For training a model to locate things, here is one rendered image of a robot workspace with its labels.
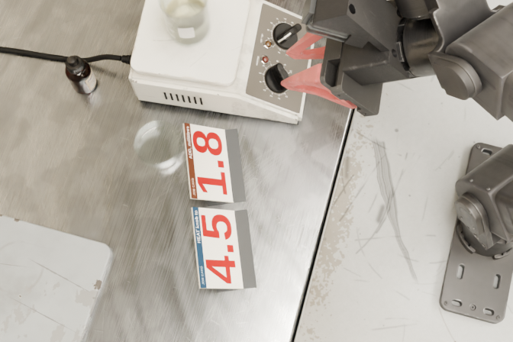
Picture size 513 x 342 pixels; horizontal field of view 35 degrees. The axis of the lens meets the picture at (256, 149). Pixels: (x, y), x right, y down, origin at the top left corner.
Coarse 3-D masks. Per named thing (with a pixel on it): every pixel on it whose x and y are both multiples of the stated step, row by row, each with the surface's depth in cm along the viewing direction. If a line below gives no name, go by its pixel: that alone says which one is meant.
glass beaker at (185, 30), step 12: (168, 0) 89; (204, 0) 89; (168, 12) 84; (204, 12) 86; (168, 24) 88; (180, 24) 86; (192, 24) 86; (204, 24) 88; (180, 36) 88; (192, 36) 88; (204, 36) 90
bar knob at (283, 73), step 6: (276, 66) 92; (282, 66) 92; (270, 72) 93; (276, 72) 92; (282, 72) 92; (270, 78) 93; (276, 78) 93; (282, 78) 92; (270, 84) 93; (276, 84) 93; (276, 90) 93; (282, 90) 93
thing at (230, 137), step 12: (228, 132) 96; (228, 144) 96; (228, 156) 95; (228, 168) 95; (240, 168) 95; (228, 180) 94; (240, 180) 94; (228, 192) 94; (240, 192) 94; (216, 204) 94
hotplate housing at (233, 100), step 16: (256, 0) 95; (256, 16) 94; (240, 64) 92; (144, 80) 92; (160, 80) 92; (176, 80) 92; (240, 80) 92; (144, 96) 96; (160, 96) 95; (176, 96) 94; (192, 96) 93; (208, 96) 92; (224, 96) 91; (240, 96) 92; (304, 96) 96; (224, 112) 96; (240, 112) 95; (256, 112) 94; (272, 112) 94; (288, 112) 94
